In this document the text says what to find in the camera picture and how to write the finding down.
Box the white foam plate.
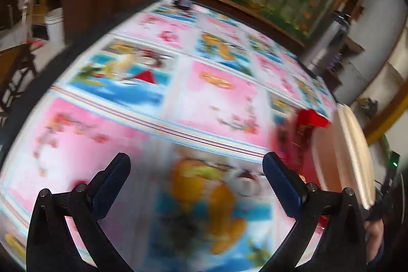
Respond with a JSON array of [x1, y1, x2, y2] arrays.
[[311, 104, 376, 210]]

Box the person's right forearm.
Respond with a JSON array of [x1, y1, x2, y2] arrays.
[[365, 218, 386, 266]]

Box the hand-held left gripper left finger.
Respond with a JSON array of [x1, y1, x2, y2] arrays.
[[27, 152, 134, 272]]

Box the wooden chair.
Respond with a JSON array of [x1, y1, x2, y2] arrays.
[[0, 44, 37, 115]]

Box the printed fruit tablecloth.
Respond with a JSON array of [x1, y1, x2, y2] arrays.
[[0, 0, 341, 269]]

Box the steel thermos flask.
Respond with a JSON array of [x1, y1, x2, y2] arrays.
[[314, 11, 351, 69]]

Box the white plastic bucket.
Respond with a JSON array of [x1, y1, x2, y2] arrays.
[[45, 8, 66, 45]]

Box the red ribbed glass plate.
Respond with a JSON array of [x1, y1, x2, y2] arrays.
[[274, 109, 329, 171]]

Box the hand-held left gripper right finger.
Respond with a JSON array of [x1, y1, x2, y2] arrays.
[[262, 152, 367, 272]]

